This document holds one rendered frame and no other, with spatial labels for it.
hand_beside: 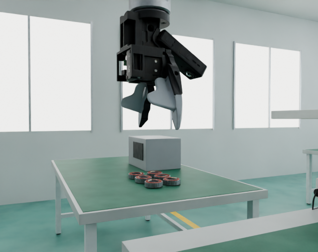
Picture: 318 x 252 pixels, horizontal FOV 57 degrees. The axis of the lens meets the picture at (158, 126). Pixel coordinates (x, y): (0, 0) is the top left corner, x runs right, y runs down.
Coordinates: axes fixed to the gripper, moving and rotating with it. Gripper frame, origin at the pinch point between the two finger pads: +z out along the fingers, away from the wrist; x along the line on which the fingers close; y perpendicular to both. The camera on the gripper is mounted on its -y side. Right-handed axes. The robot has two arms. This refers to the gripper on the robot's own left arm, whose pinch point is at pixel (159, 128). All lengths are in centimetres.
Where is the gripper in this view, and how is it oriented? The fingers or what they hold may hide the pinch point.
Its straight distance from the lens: 53.5
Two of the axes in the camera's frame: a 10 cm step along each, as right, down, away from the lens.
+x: 4.7, 0.2, -8.8
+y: -8.8, 0.1, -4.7
